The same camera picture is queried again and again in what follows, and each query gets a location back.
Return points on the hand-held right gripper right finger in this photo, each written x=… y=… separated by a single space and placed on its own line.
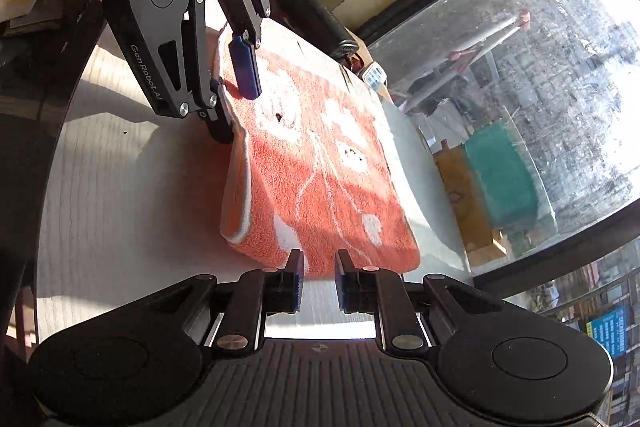
x=341 y=292

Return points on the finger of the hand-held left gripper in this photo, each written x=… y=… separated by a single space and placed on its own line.
x=246 y=67
x=220 y=127

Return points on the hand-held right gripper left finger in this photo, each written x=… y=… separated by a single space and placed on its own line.
x=296 y=292

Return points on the orange and white towel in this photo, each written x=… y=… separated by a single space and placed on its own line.
x=320 y=177

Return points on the white remote control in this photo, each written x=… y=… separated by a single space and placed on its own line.
x=375 y=76

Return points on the yellow cardboard box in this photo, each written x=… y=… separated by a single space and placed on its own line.
x=467 y=202

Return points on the teal plastic tub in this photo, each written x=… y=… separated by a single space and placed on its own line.
x=502 y=177

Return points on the white ladder with red caps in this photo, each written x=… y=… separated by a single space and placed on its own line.
x=465 y=52

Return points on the blue signboard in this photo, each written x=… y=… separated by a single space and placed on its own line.
x=607 y=331

